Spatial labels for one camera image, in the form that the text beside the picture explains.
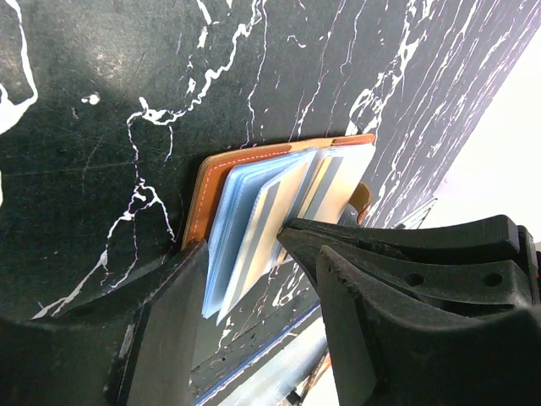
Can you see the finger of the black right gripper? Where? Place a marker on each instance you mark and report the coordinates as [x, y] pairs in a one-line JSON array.
[[472, 283], [490, 234]]

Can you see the beige card grey stripe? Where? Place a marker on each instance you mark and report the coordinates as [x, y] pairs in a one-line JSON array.
[[338, 172]]

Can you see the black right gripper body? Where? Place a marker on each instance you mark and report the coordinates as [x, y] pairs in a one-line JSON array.
[[528, 261]]

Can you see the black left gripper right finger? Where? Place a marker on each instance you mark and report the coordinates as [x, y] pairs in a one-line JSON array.
[[388, 348]]

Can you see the brown leather card holder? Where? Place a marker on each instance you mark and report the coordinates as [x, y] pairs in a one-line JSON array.
[[225, 185]]

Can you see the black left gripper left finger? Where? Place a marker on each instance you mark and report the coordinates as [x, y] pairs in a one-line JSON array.
[[132, 346]]

